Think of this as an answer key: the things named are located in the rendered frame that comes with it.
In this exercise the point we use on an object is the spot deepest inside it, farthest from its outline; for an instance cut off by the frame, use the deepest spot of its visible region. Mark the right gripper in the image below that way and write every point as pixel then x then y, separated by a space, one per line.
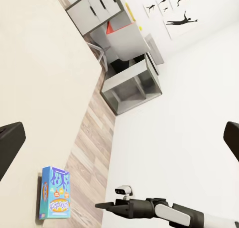
pixel 129 209

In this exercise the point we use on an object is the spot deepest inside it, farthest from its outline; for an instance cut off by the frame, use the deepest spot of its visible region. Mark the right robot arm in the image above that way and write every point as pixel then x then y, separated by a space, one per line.
pixel 178 216

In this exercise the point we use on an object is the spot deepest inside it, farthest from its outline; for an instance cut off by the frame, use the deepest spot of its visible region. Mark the bed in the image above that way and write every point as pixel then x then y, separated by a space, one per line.
pixel 47 77

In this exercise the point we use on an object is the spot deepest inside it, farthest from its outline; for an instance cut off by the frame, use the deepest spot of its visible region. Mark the board game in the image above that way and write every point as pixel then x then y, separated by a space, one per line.
pixel 130 12
pixel 55 194

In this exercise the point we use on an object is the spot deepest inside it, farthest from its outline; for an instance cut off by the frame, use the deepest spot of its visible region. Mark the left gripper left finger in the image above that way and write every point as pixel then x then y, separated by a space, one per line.
pixel 12 137

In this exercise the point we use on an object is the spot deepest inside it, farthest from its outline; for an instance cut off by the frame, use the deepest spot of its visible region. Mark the swivel chair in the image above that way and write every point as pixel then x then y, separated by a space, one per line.
pixel 127 42

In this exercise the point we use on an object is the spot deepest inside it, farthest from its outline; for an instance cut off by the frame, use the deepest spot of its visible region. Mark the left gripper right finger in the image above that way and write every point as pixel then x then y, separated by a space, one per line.
pixel 231 137

